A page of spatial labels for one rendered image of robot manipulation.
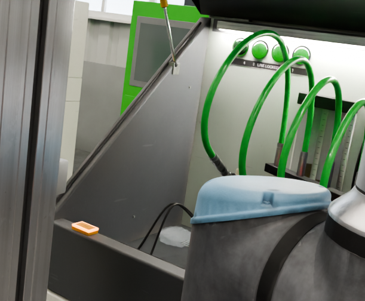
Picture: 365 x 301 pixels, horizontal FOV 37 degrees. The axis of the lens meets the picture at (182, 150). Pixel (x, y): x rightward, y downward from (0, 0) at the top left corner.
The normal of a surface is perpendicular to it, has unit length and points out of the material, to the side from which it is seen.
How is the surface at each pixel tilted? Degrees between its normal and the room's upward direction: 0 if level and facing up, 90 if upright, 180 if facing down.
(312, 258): 49
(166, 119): 90
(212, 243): 89
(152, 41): 90
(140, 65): 90
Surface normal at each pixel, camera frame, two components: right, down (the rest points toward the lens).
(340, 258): -0.92, -0.06
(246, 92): -0.57, 0.09
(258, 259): -0.66, -0.35
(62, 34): 0.89, 0.21
